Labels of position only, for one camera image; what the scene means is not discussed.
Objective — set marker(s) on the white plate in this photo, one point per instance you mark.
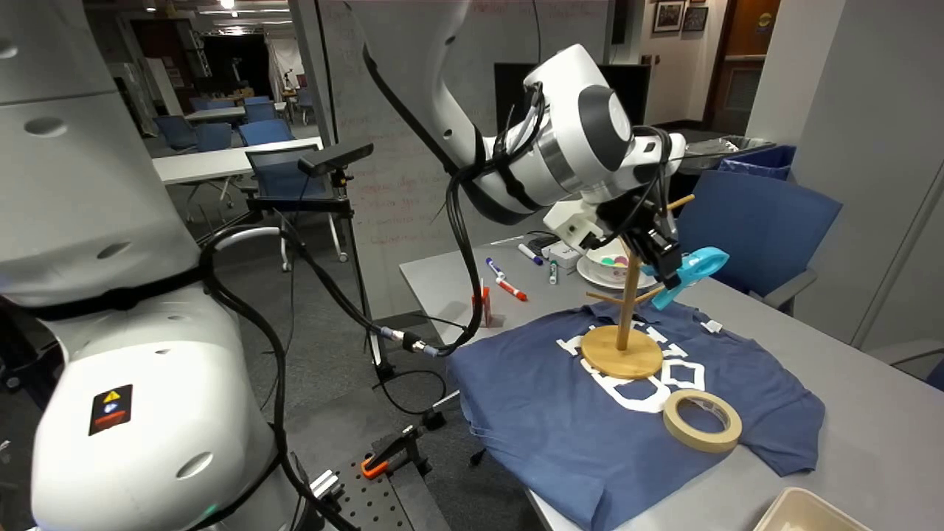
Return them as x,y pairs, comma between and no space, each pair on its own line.
614,282

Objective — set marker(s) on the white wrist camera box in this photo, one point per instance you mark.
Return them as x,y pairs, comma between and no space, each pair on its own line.
576,226

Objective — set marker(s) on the red marker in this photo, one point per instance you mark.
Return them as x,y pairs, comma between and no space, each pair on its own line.
505,285

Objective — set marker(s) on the blue office chair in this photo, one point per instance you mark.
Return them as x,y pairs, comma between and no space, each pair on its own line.
769,229

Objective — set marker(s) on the white bowl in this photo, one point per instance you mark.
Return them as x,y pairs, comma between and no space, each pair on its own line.
605,264

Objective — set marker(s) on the masking tape roll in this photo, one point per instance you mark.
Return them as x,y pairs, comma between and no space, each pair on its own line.
704,421

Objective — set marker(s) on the beige food tray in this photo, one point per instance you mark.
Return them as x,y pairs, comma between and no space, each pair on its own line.
797,509

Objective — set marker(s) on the blue plastic clip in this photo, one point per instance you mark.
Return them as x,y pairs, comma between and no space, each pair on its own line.
695,266

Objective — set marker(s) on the orange black clamp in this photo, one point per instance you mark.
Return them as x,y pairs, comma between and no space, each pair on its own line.
390,452

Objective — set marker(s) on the wooden peg stand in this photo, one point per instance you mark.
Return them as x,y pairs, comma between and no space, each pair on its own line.
621,350

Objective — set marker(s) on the blue printed t-shirt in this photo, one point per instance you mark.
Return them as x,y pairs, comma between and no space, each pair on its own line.
598,446

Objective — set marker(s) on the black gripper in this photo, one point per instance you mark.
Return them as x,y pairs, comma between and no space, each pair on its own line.
643,226

